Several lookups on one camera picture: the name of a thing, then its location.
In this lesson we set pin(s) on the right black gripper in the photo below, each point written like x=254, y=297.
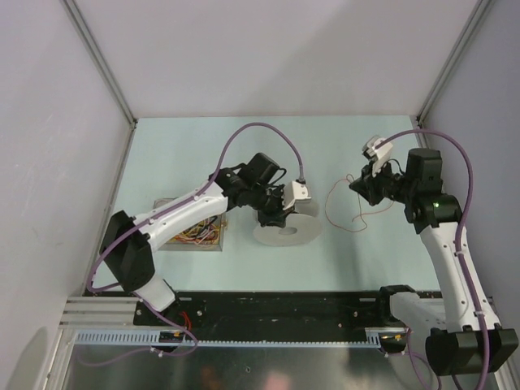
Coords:
x=366, y=184

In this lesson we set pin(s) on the grey perforated cable spool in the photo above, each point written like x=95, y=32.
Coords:
x=301, y=227

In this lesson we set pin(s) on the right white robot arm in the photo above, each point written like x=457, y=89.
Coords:
x=462, y=334

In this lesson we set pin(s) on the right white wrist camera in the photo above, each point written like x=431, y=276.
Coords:
x=378, y=151

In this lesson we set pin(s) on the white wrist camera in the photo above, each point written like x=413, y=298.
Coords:
x=378, y=151
x=295, y=194

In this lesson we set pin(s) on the aluminium frame post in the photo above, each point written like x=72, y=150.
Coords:
x=94, y=51
x=468, y=33

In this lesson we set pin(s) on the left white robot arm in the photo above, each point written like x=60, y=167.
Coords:
x=129, y=243

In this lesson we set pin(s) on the white slotted cable duct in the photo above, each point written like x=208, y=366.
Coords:
x=369, y=337

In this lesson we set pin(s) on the left aluminium frame post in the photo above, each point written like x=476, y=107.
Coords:
x=94, y=51

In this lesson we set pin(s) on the clear plastic cable box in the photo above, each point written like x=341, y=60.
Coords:
x=207, y=235

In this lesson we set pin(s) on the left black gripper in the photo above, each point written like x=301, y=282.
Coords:
x=278, y=215

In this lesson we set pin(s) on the right aluminium frame post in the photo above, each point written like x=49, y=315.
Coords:
x=468, y=33

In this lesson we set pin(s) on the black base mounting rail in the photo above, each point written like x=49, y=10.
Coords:
x=275, y=313

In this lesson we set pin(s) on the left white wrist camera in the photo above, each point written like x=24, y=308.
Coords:
x=295, y=194

